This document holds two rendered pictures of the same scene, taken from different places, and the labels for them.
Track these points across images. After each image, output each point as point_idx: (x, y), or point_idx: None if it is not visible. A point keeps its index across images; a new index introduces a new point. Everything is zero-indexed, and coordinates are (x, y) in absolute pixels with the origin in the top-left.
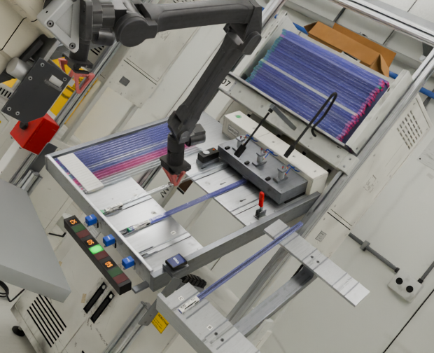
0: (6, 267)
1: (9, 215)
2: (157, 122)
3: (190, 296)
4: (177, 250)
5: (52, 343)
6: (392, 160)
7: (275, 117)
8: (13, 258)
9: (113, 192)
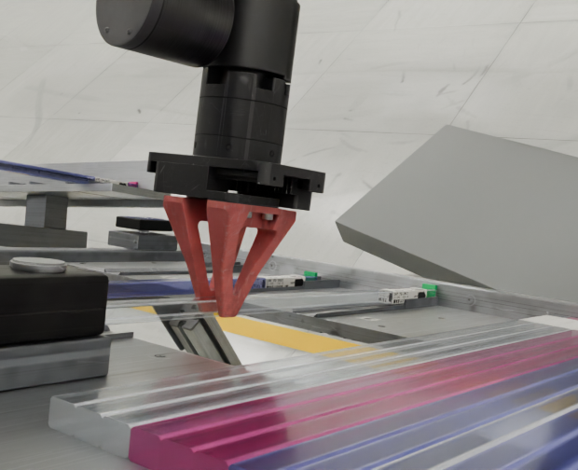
0: (424, 143)
1: None
2: None
3: (105, 183)
4: (144, 267)
5: None
6: None
7: None
8: (441, 162)
9: (461, 324)
